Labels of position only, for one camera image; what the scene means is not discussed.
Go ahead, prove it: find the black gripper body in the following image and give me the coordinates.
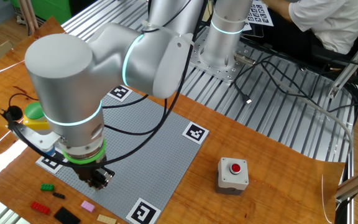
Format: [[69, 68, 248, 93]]
[[73, 159, 109, 182]]

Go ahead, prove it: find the bare person forearm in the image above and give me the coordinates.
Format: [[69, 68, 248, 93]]
[[261, 0, 293, 22]]

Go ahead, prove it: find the pink Lego brick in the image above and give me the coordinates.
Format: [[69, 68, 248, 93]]
[[80, 200, 96, 213]]

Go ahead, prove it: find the large black Lego plate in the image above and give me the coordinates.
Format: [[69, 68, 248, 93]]
[[53, 207, 81, 224]]

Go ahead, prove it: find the long tan Lego plate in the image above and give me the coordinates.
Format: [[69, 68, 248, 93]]
[[96, 213, 117, 224]]

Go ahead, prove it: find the grey Lego baseplate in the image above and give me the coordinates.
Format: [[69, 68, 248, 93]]
[[35, 84, 210, 224]]

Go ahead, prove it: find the red Lego brick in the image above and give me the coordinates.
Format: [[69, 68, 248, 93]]
[[30, 201, 52, 216]]

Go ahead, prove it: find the black white fiducial marker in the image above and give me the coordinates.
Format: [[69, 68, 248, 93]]
[[125, 197, 162, 224], [106, 84, 134, 103], [181, 121, 210, 146], [35, 152, 71, 174]]

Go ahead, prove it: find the green push button yellow box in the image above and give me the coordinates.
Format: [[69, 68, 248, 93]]
[[22, 101, 51, 131]]

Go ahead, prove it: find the red push button box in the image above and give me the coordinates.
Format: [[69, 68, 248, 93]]
[[215, 157, 250, 196]]

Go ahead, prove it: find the wooden stick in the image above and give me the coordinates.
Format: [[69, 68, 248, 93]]
[[19, 0, 35, 35], [26, 0, 40, 32]]

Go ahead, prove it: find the printed marker grid sheet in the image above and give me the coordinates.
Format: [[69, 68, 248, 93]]
[[244, 0, 275, 32]]

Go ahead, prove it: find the black office chair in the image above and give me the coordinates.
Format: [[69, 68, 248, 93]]
[[309, 40, 358, 90]]

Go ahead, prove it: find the person in white shirt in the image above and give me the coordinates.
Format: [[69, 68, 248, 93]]
[[287, 0, 358, 55]]

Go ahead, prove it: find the green gripper mounting ring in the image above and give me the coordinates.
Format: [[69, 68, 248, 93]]
[[62, 138, 108, 165]]

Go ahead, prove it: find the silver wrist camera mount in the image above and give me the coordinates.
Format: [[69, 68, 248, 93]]
[[6, 119, 62, 156]]

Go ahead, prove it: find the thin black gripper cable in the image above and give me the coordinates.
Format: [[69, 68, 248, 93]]
[[101, 93, 168, 137]]

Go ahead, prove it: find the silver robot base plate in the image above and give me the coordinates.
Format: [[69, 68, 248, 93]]
[[188, 26, 254, 84]]

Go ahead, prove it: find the black usb cable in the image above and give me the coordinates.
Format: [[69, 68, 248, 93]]
[[232, 60, 279, 105]]

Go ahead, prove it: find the metal cable connector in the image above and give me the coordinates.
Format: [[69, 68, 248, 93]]
[[234, 52, 257, 67]]

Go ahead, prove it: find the grey cable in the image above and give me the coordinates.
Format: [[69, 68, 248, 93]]
[[268, 74, 356, 156]]

